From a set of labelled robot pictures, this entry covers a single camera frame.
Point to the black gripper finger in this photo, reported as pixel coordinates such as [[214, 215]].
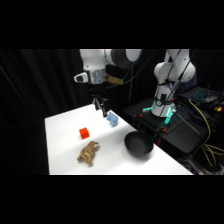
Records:
[[106, 107], [97, 104]]

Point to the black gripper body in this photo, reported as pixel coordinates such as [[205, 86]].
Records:
[[97, 89]]

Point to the red cube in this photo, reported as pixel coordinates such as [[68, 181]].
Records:
[[84, 133]]

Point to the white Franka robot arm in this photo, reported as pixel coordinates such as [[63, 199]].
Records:
[[96, 58]]

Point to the black bowl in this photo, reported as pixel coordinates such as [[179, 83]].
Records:
[[138, 144]]

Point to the light blue toy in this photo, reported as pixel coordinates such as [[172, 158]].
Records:
[[112, 119]]

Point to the striped tiger plush toy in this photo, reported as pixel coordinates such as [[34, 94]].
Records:
[[88, 153]]

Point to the black curtain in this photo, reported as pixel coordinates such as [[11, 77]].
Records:
[[40, 83]]

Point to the black robot stand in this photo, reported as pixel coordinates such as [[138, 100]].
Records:
[[181, 131]]

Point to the laptop with lit keyboard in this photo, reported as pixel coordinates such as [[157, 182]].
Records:
[[201, 94]]

